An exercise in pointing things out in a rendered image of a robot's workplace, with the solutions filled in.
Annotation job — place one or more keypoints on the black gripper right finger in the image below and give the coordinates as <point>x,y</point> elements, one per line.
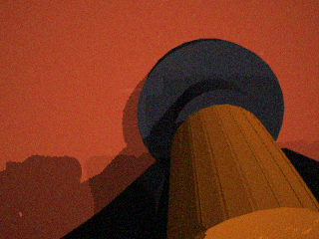
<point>308,168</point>

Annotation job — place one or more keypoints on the orange knob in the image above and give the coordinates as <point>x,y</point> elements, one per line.
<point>230,180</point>

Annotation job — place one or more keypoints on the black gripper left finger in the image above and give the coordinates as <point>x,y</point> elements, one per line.
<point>139,212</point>

